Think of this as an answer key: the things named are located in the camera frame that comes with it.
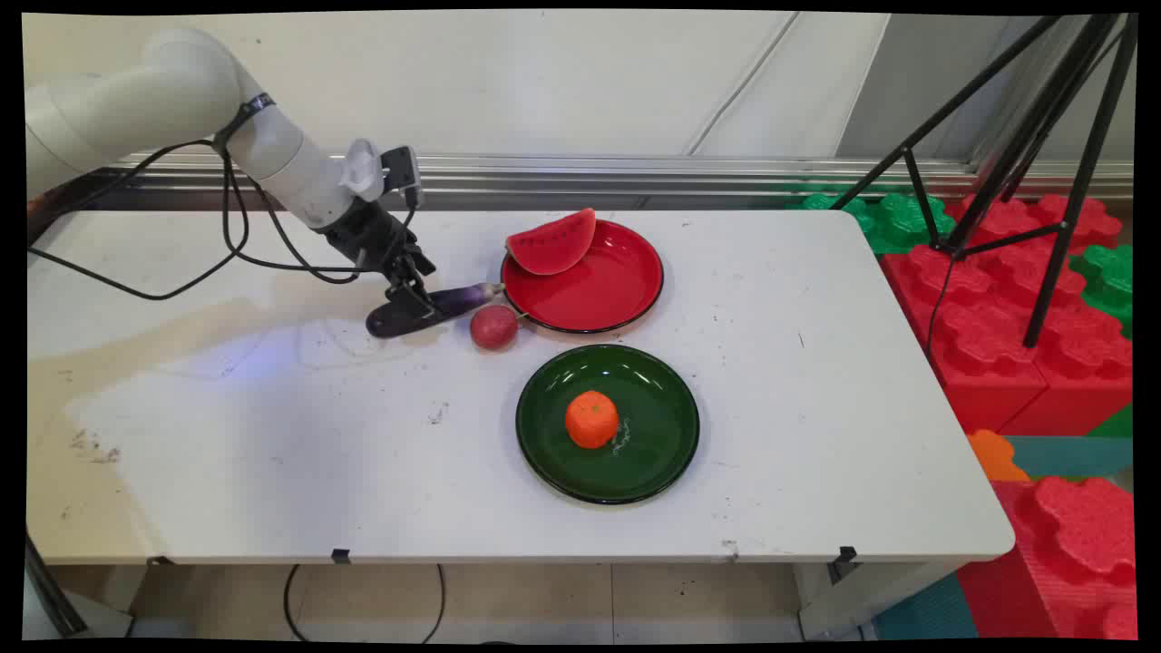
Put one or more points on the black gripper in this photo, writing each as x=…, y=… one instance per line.
x=367, y=231

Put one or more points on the orange toy tangerine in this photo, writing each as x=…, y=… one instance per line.
x=591, y=420

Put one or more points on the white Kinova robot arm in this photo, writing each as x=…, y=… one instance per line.
x=181, y=100

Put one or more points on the purple toy eggplant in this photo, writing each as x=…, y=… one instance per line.
x=453, y=301

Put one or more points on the red toy apple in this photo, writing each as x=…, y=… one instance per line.
x=494, y=327

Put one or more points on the red watermelon slice toy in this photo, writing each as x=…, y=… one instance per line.
x=551, y=248

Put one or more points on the red enamel plate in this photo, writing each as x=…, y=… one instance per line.
x=594, y=290

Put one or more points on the green enamel plate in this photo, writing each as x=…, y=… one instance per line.
x=653, y=435

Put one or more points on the green foam block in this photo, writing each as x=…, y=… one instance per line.
x=893, y=222
x=1108, y=281

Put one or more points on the white table leg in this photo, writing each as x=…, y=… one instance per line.
x=871, y=594

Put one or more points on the large red foam block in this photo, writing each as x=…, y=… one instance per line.
x=989, y=317

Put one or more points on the orange foam piece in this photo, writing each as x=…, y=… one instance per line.
x=995, y=456

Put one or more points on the black tripod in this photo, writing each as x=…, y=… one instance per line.
x=1043, y=118

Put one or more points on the teal foam mat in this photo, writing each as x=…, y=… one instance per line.
x=1075, y=456

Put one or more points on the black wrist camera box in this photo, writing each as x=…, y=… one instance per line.
x=402, y=170

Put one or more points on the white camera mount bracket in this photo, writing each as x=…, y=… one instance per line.
x=363, y=170

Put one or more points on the aluminium wall rail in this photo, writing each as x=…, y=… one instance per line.
x=635, y=177

